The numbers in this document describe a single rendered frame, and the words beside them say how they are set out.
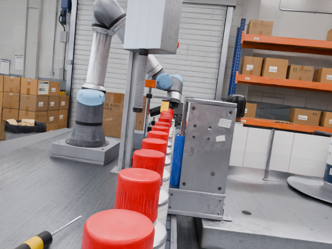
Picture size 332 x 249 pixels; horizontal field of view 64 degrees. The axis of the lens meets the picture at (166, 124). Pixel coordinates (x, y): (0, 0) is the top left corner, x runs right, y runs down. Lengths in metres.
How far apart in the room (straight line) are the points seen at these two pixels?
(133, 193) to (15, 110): 4.62
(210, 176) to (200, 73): 4.76
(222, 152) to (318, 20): 5.47
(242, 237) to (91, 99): 0.80
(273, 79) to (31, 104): 3.86
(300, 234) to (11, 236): 0.60
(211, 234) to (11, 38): 6.65
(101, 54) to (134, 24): 0.38
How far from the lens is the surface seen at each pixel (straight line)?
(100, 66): 1.31
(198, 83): 5.30
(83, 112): 1.17
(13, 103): 4.79
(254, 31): 4.83
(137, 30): 0.96
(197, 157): 0.59
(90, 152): 1.14
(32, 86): 4.60
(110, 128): 1.65
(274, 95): 5.58
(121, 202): 0.20
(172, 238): 0.55
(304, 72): 4.96
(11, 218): 0.73
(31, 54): 6.59
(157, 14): 0.91
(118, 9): 1.21
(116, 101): 1.62
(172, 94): 1.32
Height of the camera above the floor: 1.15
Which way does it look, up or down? 6 degrees down
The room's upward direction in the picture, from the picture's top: 7 degrees clockwise
